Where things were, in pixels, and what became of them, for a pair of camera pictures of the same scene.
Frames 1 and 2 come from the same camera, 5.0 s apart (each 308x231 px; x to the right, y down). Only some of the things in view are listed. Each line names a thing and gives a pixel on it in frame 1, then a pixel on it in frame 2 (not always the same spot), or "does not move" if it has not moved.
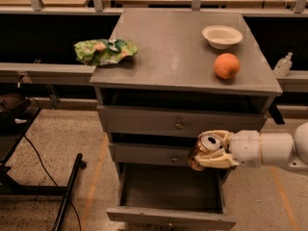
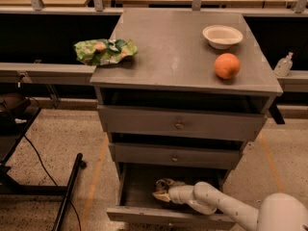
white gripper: (245, 146) to (175, 193)
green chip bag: (96, 52) does not move
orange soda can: (205, 143) to (162, 186)
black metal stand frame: (17, 113) does not move
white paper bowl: (222, 37) does not move
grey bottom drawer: (172, 195) does not move
